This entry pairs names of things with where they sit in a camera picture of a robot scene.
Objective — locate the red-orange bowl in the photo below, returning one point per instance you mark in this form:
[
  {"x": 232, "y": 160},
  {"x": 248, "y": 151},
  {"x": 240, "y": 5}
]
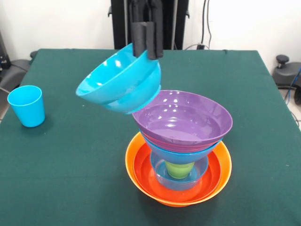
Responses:
[{"x": 141, "y": 172}]

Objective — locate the green cup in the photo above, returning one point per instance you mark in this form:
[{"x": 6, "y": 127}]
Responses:
[{"x": 179, "y": 168}]

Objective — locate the dark green tablecloth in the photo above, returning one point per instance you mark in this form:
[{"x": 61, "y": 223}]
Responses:
[{"x": 263, "y": 141}]

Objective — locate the small light blue bowl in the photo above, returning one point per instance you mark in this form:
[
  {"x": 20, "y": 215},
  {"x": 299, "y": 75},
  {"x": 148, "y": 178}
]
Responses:
[{"x": 122, "y": 82}]

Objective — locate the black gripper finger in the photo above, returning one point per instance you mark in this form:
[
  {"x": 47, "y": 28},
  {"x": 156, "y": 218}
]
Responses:
[
  {"x": 154, "y": 33},
  {"x": 138, "y": 33}
]

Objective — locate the large orange bowl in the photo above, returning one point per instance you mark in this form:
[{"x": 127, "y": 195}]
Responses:
[{"x": 130, "y": 162}]

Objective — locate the purple bowl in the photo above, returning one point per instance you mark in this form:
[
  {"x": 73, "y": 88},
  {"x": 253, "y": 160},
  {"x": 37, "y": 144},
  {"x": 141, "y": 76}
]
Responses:
[{"x": 188, "y": 120}]

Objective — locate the black office chair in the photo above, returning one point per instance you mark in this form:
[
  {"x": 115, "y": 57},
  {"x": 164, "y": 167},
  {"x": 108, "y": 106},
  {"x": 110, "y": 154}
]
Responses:
[
  {"x": 14, "y": 70},
  {"x": 284, "y": 75}
]

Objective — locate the large blue bowl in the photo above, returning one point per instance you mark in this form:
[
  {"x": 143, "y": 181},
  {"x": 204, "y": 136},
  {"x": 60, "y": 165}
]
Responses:
[{"x": 181, "y": 156}]

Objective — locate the blue cup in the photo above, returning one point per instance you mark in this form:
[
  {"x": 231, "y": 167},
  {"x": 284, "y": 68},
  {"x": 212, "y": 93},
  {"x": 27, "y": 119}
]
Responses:
[{"x": 28, "y": 108}]

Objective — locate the medium blue bowl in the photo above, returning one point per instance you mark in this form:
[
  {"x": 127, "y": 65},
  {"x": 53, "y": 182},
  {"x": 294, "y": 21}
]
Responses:
[{"x": 157, "y": 174}]

